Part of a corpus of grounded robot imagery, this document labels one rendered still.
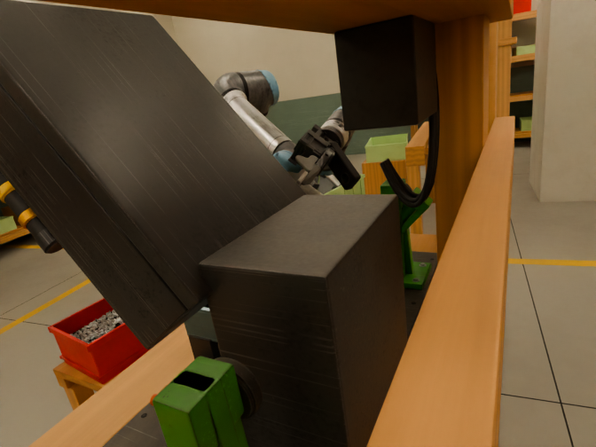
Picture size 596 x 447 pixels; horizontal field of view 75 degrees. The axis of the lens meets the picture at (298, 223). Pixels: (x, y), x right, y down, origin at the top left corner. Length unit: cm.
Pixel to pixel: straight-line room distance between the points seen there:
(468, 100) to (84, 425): 93
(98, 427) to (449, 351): 73
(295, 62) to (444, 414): 839
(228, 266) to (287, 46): 819
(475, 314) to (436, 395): 8
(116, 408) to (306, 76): 790
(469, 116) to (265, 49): 810
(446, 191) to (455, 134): 11
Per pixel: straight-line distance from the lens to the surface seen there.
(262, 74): 135
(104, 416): 90
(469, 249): 37
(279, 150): 104
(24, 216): 72
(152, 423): 83
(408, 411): 21
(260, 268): 45
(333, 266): 43
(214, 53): 942
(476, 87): 81
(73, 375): 127
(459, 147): 82
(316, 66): 837
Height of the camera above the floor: 143
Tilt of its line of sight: 19 degrees down
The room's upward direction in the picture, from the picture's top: 9 degrees counter-clockwise
